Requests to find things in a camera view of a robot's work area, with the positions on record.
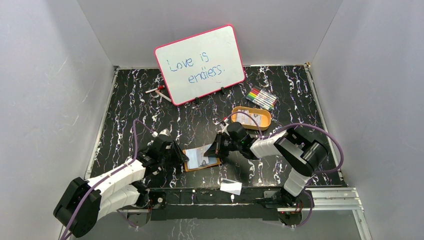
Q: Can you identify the pack of coloured markers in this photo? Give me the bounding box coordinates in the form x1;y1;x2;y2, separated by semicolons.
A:
245;86;278;111

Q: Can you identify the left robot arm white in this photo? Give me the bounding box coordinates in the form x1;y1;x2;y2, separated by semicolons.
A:
53;133;189;238

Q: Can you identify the white credit card black stripe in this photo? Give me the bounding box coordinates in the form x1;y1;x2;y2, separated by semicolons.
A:
220;178;243;196

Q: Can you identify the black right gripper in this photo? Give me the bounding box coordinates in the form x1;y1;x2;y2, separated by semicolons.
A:
204;132;242;158

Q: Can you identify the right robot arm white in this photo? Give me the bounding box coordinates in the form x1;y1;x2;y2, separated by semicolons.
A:
203;122;329;207

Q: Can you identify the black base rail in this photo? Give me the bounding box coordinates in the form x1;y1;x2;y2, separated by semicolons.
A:
115;187;316;223

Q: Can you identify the pink framed whiteboard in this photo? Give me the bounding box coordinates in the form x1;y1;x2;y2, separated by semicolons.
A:
154;24;246;106

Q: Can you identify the white marker brown tip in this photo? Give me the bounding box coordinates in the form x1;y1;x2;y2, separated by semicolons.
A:
155;90;172;102

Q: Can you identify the orange leather card holder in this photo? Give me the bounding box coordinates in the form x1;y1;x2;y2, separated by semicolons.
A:
183;144;221;172

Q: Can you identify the credit card in tray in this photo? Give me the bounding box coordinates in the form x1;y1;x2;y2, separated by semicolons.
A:
250;113;264;127
235;110;254;126

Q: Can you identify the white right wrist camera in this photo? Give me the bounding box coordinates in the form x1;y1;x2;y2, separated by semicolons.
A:
219;117;232;132

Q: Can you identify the orange oval tray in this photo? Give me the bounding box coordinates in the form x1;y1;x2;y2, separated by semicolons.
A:
230;106;272;131

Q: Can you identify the white marker red cap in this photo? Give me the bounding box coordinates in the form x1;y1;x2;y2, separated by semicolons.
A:
145;85;165;94

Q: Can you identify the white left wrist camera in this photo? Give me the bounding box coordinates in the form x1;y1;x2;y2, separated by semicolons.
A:
151;128;172;141

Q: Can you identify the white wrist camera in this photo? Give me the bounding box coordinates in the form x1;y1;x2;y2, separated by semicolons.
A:
219;117;232;132
151;128;172;141

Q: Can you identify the silver credit card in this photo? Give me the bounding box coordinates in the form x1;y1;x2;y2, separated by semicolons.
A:
185;147;209;170

